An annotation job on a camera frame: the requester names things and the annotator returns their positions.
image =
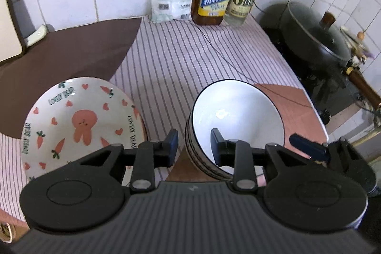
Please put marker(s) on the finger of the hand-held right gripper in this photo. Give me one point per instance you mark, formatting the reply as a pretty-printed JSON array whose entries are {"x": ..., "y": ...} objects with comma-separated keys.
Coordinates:
[{"x": 311, "y": 148}]

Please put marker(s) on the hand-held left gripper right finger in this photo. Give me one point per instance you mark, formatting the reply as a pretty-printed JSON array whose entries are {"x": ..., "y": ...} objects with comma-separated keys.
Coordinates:
[{"x": 215, "y": 148}]

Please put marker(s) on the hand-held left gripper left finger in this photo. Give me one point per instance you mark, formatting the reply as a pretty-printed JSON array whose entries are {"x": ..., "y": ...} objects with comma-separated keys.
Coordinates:
[{"x": 171, "y": 149}]

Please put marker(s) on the pink bear carrot plate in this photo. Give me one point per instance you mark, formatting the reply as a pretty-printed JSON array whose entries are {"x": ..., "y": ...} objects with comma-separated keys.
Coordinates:
[{"x": 59, "y": 111}]

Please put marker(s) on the black gas stove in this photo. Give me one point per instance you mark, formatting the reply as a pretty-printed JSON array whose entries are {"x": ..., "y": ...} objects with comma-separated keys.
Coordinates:
[{"x": 300, "y": 69}]

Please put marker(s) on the striped tablecloth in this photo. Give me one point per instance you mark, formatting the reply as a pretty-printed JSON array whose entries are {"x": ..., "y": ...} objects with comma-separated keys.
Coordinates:
[{"x": 184, "y": 63}]

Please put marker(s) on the glass pan lid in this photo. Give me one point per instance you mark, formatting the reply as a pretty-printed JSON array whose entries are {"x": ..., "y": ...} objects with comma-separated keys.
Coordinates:
[{"x": 315, "y": 25}]

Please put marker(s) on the white cutting board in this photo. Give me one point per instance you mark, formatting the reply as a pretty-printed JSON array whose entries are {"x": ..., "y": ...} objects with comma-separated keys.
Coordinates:
[{"x": 7, "y": 19}]

